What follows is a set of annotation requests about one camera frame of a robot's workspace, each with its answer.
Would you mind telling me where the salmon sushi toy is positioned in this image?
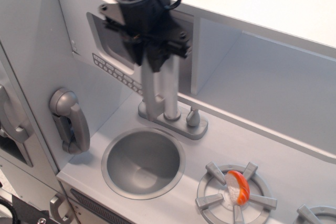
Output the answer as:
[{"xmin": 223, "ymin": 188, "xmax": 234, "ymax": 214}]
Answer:
[{"xmin": 225, "ymin": 170, "xmax": 250, "ymax": 206}]

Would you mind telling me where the round metal sink bowl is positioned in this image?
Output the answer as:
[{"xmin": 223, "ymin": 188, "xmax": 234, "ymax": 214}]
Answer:
[{"xmin": 101, "ymin": 127, "xmax": 186, "ymax": 200}]

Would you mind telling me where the black oven vent grille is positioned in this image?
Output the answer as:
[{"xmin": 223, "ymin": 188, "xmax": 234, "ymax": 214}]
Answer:
[{"xmin": 70, "ymin": 189, "xmax": 132, "ymax": 224}]

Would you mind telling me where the grey oven door handle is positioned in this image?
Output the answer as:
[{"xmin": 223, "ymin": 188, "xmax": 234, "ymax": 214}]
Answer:
[{"xmin": 49, "ymin": 195, "xmax": 72, "ymax": 224}]

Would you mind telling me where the grey fridge door handle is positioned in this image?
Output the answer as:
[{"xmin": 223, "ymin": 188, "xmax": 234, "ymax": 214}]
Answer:
[{"xmin": 1, "ymin": 85, "xmax": 29, "ymax": 144}]

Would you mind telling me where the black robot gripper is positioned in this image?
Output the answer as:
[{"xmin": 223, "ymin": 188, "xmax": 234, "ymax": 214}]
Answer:
[{"xmin": 99, "ymin": 0, "xmax": 191, "ymax": 72}]

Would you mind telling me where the grey toy microwave door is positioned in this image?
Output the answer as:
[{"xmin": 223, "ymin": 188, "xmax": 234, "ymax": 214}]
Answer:
[{"xmin": 52, "ymin": 0, "xmax": 182, "ymax": 121}]

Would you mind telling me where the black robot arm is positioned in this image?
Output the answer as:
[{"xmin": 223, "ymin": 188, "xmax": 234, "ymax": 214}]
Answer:
[{"xmin": 99, "ymin": 0, "xmax": 191, "ymax": 72}]

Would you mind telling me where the grey toy faucet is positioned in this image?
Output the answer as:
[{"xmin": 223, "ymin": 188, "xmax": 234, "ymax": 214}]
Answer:
[{"xmin": 152, "ymin": 96, "xmax": 208, "ymax": 140}]

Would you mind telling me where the grey stove burner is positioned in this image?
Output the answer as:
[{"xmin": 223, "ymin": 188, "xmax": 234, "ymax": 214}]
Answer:
[
  {"xmin": 293, "ymin": 205, "xmax": 335, "ymax": 224},
  {"xmin": 195, "ymin": 162, "xmax": 277, "ymax": 223}
]

